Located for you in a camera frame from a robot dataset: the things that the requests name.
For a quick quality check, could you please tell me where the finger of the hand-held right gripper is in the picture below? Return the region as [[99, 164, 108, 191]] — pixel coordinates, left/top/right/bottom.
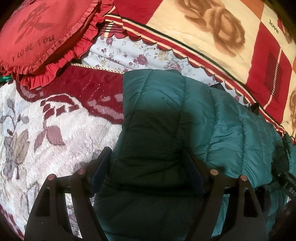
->
[[277, 171, 296, 198]]

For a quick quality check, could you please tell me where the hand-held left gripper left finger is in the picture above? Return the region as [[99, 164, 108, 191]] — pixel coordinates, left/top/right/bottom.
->
[[25, 146, 113, 241]]

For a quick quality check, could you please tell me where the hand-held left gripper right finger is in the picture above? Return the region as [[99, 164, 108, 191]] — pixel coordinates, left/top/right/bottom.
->
[[183, 148, 269, 241]]

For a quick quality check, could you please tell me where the green puffer jacket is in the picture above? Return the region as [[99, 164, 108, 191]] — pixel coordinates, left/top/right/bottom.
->
[[94, 68, 292, 241]]

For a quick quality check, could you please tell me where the red and white floral blanket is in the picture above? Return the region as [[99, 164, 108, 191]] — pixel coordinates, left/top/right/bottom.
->
[[0, 64, 126, 240]]

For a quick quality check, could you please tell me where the light blue floral bedsheet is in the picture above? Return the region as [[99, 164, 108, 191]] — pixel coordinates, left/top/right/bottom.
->
[[81, 34, 259, 109]]

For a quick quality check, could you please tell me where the red heart-shaped ruffled pillow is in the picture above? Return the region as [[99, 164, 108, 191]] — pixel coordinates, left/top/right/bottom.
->
[[0, 0, 116, 90]]

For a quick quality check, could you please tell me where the red and cream rose quilt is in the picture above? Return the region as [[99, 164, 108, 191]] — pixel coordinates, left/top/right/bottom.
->
[[113, 0, 296, 139]]

